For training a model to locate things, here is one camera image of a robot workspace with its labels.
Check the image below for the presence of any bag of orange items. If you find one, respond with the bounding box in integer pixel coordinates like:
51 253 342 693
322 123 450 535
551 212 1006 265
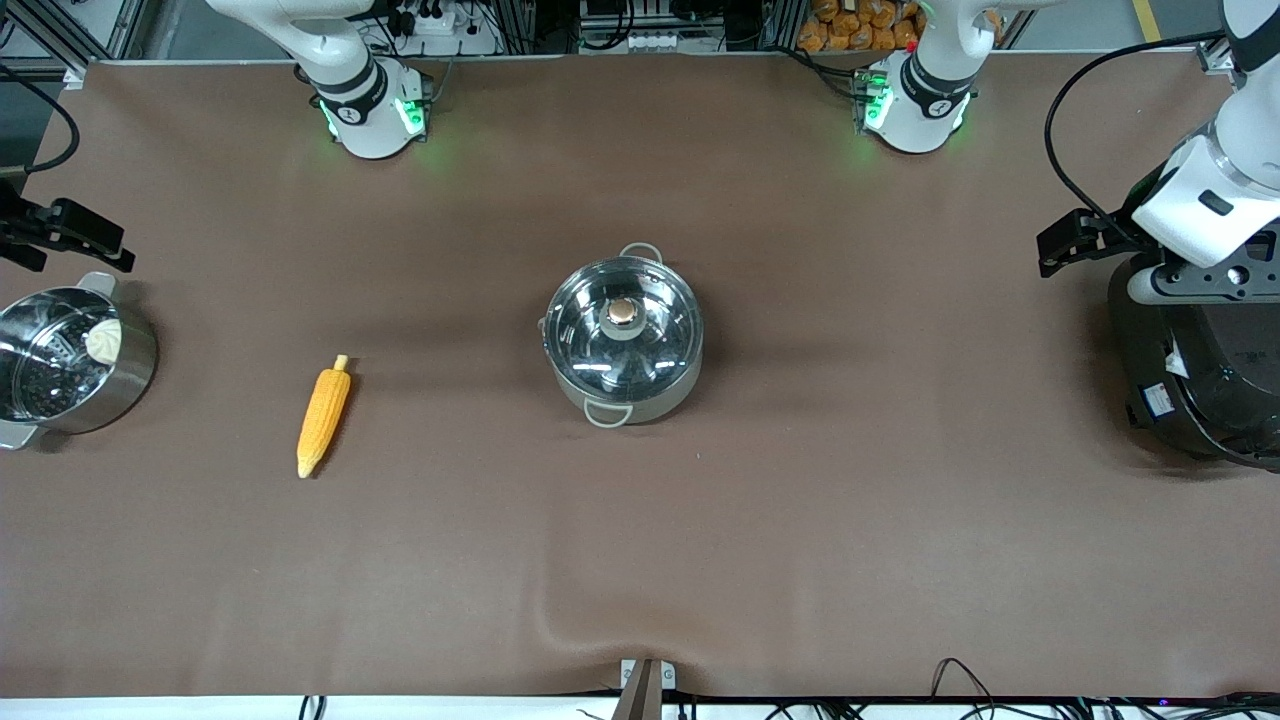
797 0 923 53

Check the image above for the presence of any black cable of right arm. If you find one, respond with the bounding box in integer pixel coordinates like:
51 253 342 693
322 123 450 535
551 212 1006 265
0 62 81 176

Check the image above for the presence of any stainless steel pot with handles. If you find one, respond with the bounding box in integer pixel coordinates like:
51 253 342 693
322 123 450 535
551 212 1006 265
540 243 704 429

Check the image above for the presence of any metal table edge clamp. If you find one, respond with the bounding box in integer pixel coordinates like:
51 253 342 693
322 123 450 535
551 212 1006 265
612 658 677 720

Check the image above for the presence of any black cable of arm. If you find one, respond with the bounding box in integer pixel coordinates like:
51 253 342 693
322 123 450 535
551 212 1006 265
0 62 81 176
1044 30 1226 246

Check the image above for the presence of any yellow corn cob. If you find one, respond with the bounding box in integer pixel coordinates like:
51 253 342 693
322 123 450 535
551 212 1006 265
297 355 353 479

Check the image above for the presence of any black rice cooker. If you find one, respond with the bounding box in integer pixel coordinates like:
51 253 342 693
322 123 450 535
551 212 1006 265
1108 240 1280 471

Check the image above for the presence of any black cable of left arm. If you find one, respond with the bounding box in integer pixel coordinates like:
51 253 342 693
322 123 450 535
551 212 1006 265
1044 30 1226 246

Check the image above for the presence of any glass pot lid with knob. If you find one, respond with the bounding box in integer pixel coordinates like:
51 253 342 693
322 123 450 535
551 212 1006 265
545 257 703 398

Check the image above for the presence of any thin black looped cable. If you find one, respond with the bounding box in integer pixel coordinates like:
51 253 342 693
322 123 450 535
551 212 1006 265
930 657 1006 720

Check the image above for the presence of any brown table mat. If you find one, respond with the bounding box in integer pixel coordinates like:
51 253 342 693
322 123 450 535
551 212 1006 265
0 55 1280 699

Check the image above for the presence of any steel steamer pot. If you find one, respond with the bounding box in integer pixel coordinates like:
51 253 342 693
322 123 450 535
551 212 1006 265
0 272 159 451

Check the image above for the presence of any white power strip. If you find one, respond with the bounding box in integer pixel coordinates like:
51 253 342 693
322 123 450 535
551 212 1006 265
392 5 459 37

